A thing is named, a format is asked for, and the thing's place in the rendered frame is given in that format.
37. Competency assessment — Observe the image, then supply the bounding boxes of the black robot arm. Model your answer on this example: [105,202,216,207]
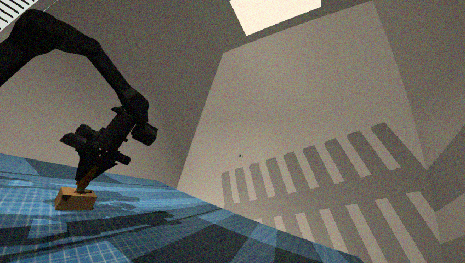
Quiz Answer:
[0,9,158,146]

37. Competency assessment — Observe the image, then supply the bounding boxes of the orange marker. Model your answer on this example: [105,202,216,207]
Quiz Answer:
[75,185,86,193]

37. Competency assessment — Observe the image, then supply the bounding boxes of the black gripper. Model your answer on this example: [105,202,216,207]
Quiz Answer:
[60,126,131,181]

